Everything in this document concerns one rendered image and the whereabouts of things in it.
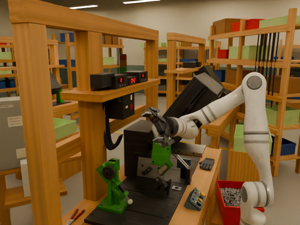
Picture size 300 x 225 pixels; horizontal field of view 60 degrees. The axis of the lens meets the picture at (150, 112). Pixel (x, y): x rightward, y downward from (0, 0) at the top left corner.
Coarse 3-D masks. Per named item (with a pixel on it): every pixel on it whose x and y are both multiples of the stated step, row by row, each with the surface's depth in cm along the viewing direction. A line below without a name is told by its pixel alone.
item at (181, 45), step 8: (208, 40) 953; (216, 40) 956; (144, 48) 1063; (160, 48) 1032; (176, 48) 1003; (184, 48) 989; (192, 48) 975; (208, 48) 949; (216, 48) 937; (144, 56) 1074; (216, 56) 947; (144, 64) 1082; (176, 64) 1016; (216, 64) 949; (192, 72) 1011; (160, 88) 1078; (176, 88) 1064
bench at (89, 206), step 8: (120, 168) 199; (120, 176) 186; (216, 184) 232; (88, 200) 155; (72, 208) 147; (80, 208) 147; (88, 208) 147; (208, 208) 240; (64, 216) 140; (80, 216) 140; (208, 216) 241; (64, 224) 134; (72, 224) 134; (80, 224) 134; (88, 224) 134; (208, 224) 243
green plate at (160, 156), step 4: (152, 148) 161; (156, 148) 160; (160, 148) 159; (164, 148) 158; (168, 148) 157; (152, 152) 161; (156, 152) 160; (160, 152) 159; (164, 152) 158; (168, 152) 157; (152, 156) 161; (156, 156) 160; (160, 156) 159; (164, 156) 158; (168, 156) 157; (152, 160) 161; (156, 160) 160; (160, 160) 159; (164, 160) 158; (156, 164) 160; (160, 164) 159
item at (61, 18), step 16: (16, 0) 97; (32, 0) 98; (16, 16) 98; (32, 16) 99; (48, 16) 106; (64, 16) 115; (80, 16) 126; (96, 16) 139; (112, 32) 156; (128, 32) 176; (144, 32) 201
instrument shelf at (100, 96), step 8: (152, 80) 196; (120, 88) 150; (128, 88) 155; (136, 88) 166; (144, 88) 179; (64, 96) 135; (72, 96) 133; (80, 96) 132; (88, 96) 130; (96, 96) 128; (104, 96) 130; (112, 96) 138; (120, 96) 146
